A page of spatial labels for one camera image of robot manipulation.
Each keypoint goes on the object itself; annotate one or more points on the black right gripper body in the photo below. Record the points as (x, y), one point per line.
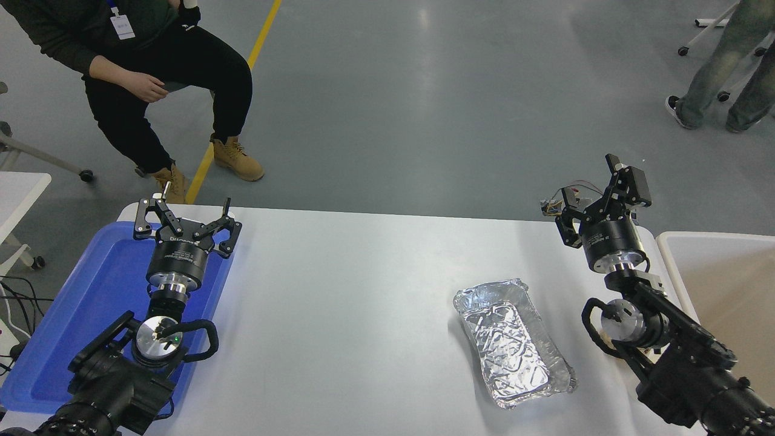
(611, 239)

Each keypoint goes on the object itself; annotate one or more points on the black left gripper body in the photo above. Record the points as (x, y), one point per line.
(178, 257)

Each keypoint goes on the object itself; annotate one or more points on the seated person's right forearm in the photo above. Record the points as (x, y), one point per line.
(109, 69)

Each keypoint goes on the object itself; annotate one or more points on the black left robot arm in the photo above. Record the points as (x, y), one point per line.
(109, 387)

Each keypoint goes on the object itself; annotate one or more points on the seated person's right hand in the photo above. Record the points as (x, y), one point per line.
(145, 86)

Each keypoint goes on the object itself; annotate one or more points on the blue plastic tray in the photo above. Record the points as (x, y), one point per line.
(91, 290)

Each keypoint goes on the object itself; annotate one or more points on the seated person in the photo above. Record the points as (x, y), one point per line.
(121, 121)

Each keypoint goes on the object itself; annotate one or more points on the large pale bin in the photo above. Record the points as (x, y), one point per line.
(726, 284)

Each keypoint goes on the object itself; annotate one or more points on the grey chair base with caster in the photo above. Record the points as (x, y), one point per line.
(42, 155)

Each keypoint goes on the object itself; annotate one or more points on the crinkled foil tray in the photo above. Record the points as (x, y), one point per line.
(508, 345)

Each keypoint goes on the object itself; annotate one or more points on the standing person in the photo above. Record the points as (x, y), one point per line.
(720, 66)

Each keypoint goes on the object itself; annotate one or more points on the white rolling stand legs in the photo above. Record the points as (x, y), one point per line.
(711, 23)

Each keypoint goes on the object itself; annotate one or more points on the white ID badge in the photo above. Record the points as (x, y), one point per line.
(123, 26)

